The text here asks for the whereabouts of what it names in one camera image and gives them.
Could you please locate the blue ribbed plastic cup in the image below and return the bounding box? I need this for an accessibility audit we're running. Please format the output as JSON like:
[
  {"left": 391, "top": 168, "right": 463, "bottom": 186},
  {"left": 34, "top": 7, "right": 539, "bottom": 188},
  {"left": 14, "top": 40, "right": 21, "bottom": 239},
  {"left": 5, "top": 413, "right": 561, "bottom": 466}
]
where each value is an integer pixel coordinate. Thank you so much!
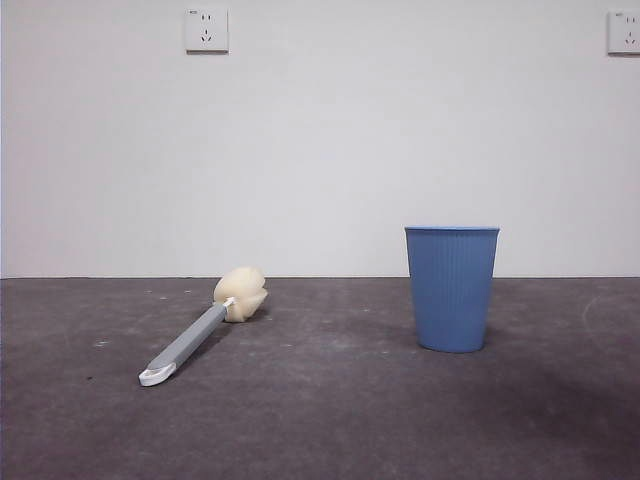
[{"left": 403, "top": 225, "right": 502, "bottom": 354}]

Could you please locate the cup brush with sponge head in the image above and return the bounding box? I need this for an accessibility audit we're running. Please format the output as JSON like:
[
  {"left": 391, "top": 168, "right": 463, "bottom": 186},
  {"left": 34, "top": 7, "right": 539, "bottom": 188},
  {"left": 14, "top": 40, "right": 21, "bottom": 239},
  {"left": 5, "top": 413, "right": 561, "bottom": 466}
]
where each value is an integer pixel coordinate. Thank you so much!
[{"left": 138, "top": 266, "right": 270, "bottom": 387}]

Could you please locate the white wall socket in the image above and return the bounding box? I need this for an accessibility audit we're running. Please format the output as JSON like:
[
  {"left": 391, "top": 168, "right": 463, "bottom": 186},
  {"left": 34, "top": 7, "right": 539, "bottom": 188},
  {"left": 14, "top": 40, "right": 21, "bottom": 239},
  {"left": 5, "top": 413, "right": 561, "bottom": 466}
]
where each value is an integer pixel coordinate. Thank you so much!
[
  {"left": 185, "top": 6, "right": 230, "bottom": 55},
  {"left": 607, "top": 10, "right": 640, "bottom": 56}
]

